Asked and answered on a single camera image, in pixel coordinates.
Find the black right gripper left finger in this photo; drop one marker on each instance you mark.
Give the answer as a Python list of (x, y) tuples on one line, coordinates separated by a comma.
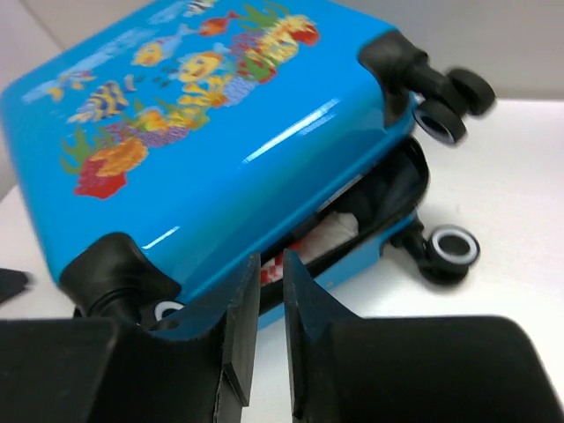
[(196, 365)]

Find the orange white tie-dye cloth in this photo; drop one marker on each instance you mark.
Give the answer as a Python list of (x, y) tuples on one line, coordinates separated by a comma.
[(272, 270)]

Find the blue kids suitcase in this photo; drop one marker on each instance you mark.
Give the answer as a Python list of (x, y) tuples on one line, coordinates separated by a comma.
[(156, 155)]

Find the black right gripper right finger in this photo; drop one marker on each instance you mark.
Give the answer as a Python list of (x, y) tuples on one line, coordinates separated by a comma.
[(347, 368)]

